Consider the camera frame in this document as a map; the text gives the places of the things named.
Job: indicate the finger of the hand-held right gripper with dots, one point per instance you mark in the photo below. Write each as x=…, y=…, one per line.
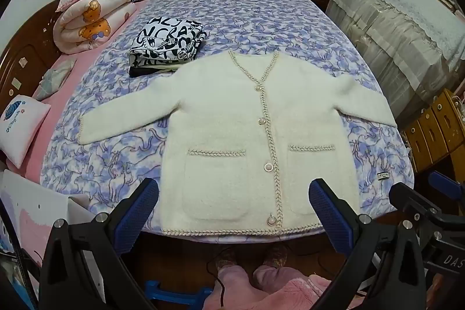
x=445, y=181
x=407, y=197

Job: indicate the pink bed sheet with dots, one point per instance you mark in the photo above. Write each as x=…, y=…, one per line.
x=60, y=108

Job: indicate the white fluffy cardigan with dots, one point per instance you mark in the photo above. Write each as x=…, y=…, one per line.
x=225, y=114

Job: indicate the patterned slipper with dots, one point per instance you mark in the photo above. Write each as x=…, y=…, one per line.
x=274, y=255
x=227, y=262

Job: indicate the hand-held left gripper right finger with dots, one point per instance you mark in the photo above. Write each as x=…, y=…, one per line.
x=330, y=215

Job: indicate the grey plaid pillow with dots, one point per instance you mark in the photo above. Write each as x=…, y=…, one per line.
x=54, y=77

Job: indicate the purple cat print blanket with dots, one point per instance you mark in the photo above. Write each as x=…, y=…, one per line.
x=254, y=23

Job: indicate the lace covered furniture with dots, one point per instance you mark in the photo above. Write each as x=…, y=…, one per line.
x=392, y=23

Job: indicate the wooden headboard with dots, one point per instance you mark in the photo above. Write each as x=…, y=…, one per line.
x=21, y=55

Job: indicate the blue plastic stool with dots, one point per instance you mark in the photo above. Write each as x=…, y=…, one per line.
x=160, y=293

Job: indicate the person's pink pajama legs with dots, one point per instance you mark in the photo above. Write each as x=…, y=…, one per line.
x=276, y=288

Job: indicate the yellow wooden drawer cabinet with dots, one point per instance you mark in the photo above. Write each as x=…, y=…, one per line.
x=436, y=128

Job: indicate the white embroidered pillow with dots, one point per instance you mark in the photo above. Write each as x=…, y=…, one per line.
x=21, y=128

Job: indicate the rolled pink bear quilt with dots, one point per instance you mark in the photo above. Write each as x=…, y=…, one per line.
x=105, y=19

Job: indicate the black folded garment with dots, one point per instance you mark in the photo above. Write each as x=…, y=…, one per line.
x=145, y=72

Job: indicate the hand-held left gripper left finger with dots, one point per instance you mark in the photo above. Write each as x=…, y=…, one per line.
x=136, y=212

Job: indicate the black and white printed garment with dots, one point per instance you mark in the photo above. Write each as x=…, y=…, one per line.
x=167, y=41

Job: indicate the white and pink carton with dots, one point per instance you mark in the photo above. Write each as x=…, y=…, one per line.
x=32, y=201

